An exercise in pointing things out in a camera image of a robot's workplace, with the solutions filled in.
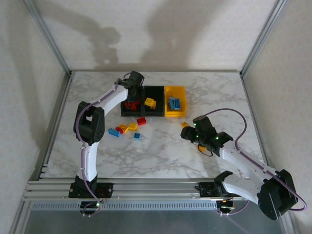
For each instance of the curved yellow lego brick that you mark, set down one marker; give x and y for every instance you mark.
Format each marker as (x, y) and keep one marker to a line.
(184, 124)

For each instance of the printed yellow lego brick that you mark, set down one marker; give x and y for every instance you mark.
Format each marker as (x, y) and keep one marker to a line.
(123, 127)

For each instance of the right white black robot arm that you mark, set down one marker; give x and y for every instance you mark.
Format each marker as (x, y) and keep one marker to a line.
(243, 161)

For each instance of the black plastic storage bin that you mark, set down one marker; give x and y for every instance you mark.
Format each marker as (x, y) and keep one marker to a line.
(124, 113)
(158, 93)

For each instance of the yellow plastic storage bin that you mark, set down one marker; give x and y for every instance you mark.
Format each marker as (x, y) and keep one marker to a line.
(175, 113)

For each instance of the small black control board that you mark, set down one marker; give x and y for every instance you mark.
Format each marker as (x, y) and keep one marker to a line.
(89, 205)
(225, 206)

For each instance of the grey lower panel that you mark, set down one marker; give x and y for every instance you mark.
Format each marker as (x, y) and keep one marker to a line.
(156, 221)

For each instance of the aluminium side rail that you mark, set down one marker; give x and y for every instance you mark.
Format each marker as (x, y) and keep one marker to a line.
(59, 109)
(251, 102)

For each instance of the wide aluminium base rail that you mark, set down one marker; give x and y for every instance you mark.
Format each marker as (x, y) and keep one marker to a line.
(156, 190)

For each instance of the aluminium frame post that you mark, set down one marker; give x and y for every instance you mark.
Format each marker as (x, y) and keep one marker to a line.
(48, 36)
(262, 36)

